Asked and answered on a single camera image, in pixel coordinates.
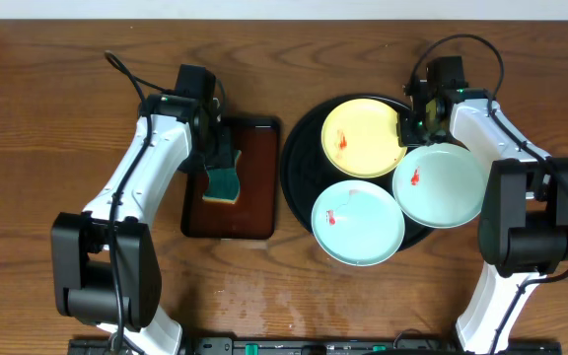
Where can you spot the green scouring sponge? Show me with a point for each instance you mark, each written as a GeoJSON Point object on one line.
{"type": "Point", "coordinates": [223, 184]}

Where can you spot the light green plate front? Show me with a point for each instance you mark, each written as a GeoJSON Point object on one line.
{"type": "Point", "coordinates": [358, 223]}

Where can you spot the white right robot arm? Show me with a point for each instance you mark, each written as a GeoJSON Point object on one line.
{"type": "Point", "coordinates": [523, 219]}

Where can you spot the black rectangular water tray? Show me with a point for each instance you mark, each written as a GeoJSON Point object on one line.
{"type": "Point", "coordinates": [252, 216]}

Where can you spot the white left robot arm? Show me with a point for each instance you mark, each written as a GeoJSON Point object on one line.
{"type": "Point", "coordinates": [105, 269]}

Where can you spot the round black serving tray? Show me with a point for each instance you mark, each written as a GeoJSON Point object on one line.
{"type": "Point", "coordinates": [305, 171]}

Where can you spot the light green plate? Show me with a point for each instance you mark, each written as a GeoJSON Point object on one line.
{"type": "Point", "coordinates": [440, 186]}
{"type": "Point", "coordinates": [358, 223]}

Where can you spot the yellow plate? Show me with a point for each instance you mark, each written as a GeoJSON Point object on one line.
{"type": "Point", "coordinates": [359, 138]}

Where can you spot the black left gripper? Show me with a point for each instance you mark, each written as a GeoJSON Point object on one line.
{"type": "Point", "coordinates": [220, 155]}

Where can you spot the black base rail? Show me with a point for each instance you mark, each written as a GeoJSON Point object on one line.
{"type": "Point", "coordinates": [228, 346]}

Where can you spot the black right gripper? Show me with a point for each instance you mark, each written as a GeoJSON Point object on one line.
{"type": "Point", "coordinates": [406, 134]}

